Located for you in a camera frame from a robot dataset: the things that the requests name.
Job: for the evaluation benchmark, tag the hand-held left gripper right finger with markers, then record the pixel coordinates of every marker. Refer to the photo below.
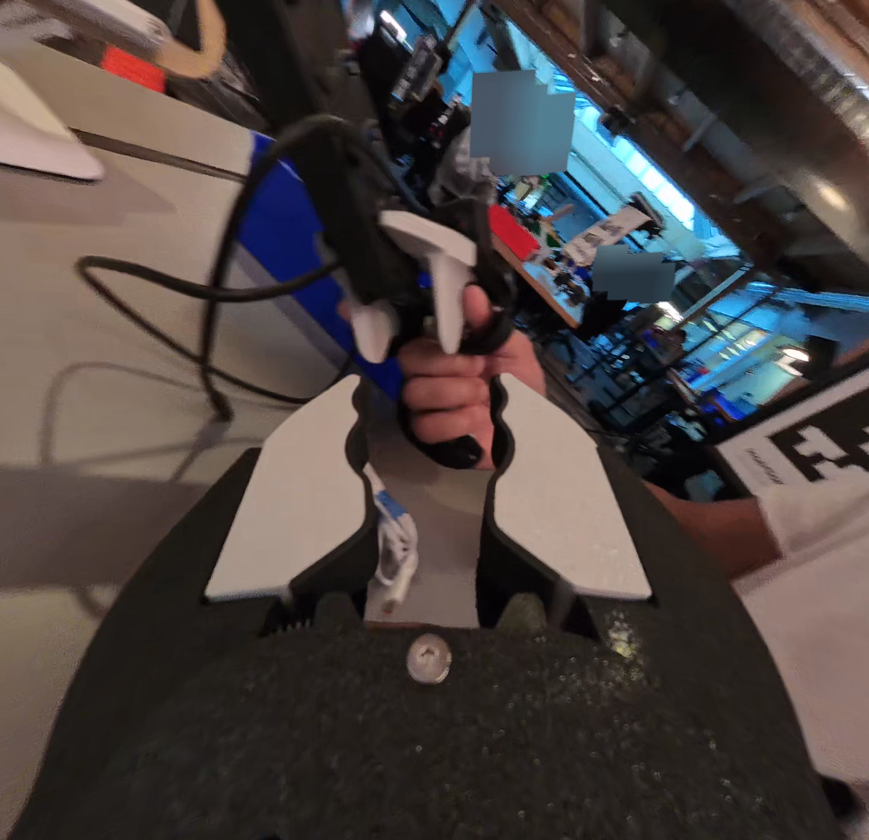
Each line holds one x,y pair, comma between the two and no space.
570,514

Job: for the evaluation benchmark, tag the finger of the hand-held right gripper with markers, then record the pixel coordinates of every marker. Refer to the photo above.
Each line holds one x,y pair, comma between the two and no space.
434,242
375,331

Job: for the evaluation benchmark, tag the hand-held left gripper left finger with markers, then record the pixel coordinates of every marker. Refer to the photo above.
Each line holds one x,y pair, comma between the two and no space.
299,514

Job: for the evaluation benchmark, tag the blue plastic bin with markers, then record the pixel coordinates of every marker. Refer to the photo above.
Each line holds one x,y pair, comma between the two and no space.
278,229

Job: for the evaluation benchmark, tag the person's right forearm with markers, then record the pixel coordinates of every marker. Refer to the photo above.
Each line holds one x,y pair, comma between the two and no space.
719,528

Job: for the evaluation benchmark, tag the grey desk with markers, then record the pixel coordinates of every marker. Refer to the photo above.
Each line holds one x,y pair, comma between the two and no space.
102,310

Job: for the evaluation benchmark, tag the person's right hand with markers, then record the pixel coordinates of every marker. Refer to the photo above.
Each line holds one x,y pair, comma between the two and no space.
448,385

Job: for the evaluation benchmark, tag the red plastic bin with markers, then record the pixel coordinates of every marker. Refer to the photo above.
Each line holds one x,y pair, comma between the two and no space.
510,232

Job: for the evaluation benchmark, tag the orange traffic cone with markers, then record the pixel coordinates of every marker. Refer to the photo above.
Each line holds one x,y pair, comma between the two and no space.
132,69

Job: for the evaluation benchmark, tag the black white marker sign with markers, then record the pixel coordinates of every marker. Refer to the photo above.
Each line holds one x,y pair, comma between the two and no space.
815,439

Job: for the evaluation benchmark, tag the person's white sleeve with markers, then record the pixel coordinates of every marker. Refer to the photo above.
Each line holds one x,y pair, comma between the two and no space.
815,616

